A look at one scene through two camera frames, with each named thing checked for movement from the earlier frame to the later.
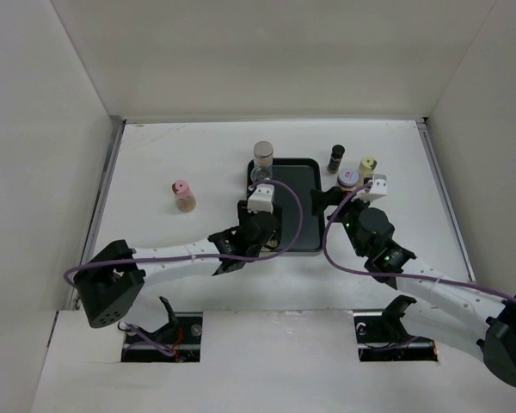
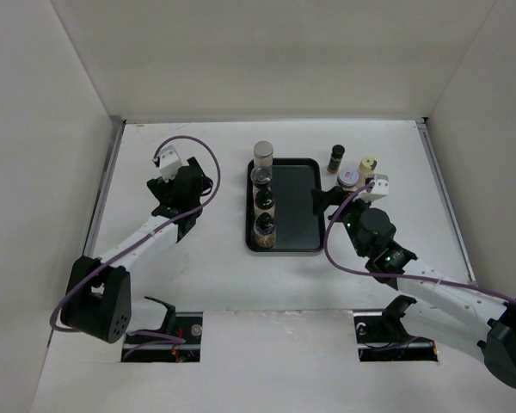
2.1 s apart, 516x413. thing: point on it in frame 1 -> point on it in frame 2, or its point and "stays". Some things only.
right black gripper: [322, 199] stays
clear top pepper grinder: [261, 173] stays
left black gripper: [244, 214] -> [162, 188]
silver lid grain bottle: [263, 152] stays
